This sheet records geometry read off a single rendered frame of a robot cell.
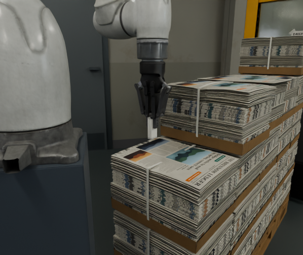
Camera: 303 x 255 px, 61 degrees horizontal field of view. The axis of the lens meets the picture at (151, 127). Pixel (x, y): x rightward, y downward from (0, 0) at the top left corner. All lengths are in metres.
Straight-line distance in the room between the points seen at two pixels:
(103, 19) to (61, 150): 0.48
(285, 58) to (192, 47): 1.82
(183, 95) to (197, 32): 2.47
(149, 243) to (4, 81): 0.72
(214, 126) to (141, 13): 0.48
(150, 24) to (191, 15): 2.74
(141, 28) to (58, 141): 0.39
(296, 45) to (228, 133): 0.95
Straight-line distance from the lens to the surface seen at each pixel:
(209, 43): 3.52
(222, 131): 0.96
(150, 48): 0.72
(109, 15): 0.82
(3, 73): 0.45
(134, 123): 3.34
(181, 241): 0.87
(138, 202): 0.92
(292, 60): 1.78
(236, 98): 0.93
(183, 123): 1.04
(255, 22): 2.41
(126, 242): 1.08
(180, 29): 3.39
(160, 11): 0.73
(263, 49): 1.82
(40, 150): 0.47
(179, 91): 1.05
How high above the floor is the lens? 1.18
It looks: 16 degrees down
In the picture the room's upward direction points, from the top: straight up
